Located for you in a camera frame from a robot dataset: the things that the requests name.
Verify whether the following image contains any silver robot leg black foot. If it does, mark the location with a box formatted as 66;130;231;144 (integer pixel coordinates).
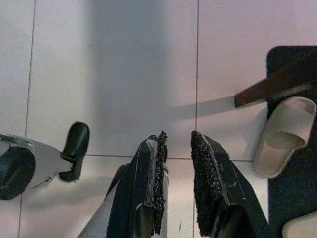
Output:
0;121;90;201

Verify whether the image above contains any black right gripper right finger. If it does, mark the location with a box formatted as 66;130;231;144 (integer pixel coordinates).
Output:
190;130;269;238

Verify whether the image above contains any brown wooden bar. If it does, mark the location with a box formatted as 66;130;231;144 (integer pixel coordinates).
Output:
234;65;317;109

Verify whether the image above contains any beige slipper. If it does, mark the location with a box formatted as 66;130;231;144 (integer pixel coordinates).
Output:
252;96;317;179
282;213;317;238

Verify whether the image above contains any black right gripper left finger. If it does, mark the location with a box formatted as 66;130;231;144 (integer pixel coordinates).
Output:
106;130;169;238

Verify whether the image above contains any dark floor mat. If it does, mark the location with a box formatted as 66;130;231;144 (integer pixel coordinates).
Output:
266;45;317;238

